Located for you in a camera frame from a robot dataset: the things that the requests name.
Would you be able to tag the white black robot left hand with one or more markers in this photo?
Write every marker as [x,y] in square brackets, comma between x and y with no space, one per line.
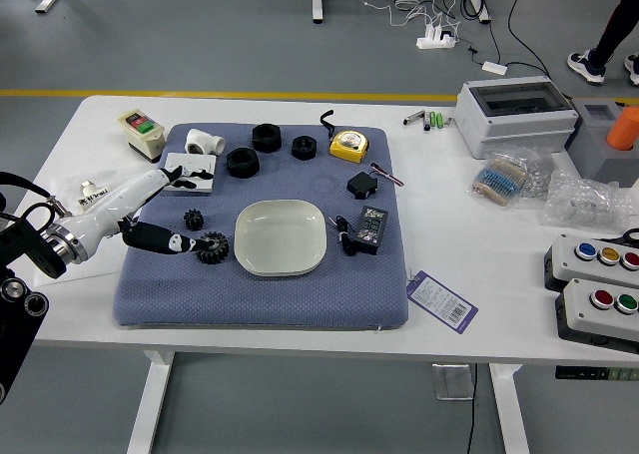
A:
[115,199]

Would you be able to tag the small black gear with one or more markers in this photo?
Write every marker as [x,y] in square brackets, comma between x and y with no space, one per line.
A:
[194,219]

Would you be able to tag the large black gear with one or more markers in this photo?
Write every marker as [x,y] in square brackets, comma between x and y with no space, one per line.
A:
[218,255]

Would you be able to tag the white square dish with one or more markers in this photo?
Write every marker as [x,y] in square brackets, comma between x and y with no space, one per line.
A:
[280,237]

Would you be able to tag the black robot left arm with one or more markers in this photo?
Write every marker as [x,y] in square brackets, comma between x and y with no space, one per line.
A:
[20,244]

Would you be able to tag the large black hex nut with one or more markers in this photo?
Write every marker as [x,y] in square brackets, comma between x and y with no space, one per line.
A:
[231,164]
[257,143]

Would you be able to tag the small black hex nut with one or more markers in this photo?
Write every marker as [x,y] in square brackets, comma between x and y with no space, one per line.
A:
[297,152]

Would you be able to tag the grey three-button control box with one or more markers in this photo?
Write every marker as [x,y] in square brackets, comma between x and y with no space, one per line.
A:
[564,259]

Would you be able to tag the grey two-button control box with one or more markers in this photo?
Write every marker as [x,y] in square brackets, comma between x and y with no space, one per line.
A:
[579,319]

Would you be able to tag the small white labelled part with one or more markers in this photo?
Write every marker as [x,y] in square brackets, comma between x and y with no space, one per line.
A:
[92,194]

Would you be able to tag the white pipe tee fitting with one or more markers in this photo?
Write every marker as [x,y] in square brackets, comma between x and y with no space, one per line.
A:
[202,142]

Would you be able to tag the blue-grey cushion mat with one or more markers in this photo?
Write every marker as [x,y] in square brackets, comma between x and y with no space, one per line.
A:
[249,299]

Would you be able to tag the yellow tape measure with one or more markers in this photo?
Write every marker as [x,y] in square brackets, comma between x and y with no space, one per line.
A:
[349,147]

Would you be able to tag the black digital panel meter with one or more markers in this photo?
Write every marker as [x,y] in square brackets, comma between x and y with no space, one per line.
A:
[372,229]

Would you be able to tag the green battery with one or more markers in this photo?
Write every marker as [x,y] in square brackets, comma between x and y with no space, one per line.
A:
[434,120]
[440,121]

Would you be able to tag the purple barcode tag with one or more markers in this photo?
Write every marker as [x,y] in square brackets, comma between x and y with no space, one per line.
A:
[442,302]

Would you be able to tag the white power strip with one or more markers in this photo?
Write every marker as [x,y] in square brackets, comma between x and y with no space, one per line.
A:
[434,41]

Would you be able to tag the bag of blue resistors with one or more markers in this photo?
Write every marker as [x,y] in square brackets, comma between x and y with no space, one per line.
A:
[499,177]

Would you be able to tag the white power adapter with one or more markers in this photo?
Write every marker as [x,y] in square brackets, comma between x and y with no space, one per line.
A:
[494,67]

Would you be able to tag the bag of metal screws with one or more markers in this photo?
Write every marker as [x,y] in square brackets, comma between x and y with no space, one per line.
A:
[540,177]

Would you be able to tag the bubble wrap bag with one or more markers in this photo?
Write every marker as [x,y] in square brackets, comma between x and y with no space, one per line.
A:
[584,199]

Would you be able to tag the grey foam block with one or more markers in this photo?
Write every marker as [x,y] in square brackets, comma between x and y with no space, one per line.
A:
[594,149]

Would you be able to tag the black desk height controller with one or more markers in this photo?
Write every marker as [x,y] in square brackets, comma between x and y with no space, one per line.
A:
[594,373]

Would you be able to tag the orange cylinder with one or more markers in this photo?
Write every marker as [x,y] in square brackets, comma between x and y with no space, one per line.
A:
[624,130]

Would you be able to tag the person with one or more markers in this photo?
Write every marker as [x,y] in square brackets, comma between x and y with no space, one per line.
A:
[614,25]

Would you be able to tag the beige red-green push-button switch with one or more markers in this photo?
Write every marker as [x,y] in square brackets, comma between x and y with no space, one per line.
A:
[145,139]

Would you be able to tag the white wall switch panel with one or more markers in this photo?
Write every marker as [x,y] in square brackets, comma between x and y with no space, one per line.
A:
[199,163]

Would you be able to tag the grey metal bracket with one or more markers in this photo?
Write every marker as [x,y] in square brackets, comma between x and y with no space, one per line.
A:
[451,381]

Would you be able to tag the grey electrical enclosure box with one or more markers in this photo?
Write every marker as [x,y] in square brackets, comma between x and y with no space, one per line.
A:
[519,125]

